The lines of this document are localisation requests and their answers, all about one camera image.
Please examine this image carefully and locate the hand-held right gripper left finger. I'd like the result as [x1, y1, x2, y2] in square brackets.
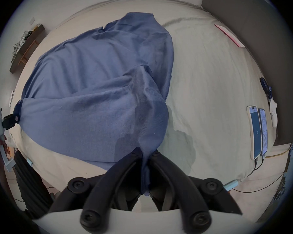
[49, 147, 143, 234]

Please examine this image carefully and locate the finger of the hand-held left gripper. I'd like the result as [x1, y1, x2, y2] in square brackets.
[13, 100, 23, 124]

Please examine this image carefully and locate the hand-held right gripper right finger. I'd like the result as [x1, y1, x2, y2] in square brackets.
[148, 150, 242, 234]

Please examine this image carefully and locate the blue shirt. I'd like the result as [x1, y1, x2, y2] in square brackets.
[17, 12, 174, 196]

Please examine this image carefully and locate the person's left hand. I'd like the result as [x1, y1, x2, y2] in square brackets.
[0, 136, 9, 161]

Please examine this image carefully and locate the dark wooden shelf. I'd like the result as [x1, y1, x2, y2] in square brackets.
[9, 24, 46, 74]

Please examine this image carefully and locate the phone in white case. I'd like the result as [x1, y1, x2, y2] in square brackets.
[246, 105, 263, 160]

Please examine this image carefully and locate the phone in dark case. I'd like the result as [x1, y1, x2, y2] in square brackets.
[258, 108, 269, 157]

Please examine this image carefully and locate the bed with beige sheet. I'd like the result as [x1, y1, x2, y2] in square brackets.
[13, 0, 287, 220]

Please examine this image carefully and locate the black hand controller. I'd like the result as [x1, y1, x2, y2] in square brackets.
[260, 77, 273, 100]

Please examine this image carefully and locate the white card with red edge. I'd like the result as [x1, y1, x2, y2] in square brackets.
[214, 24, 245, 48]

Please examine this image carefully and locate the dark grey padded headboard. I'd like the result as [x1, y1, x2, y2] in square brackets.
[201, 0, 293, 146]

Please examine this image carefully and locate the yellow cable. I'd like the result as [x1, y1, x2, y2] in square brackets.
[266, 146, 293, 158]

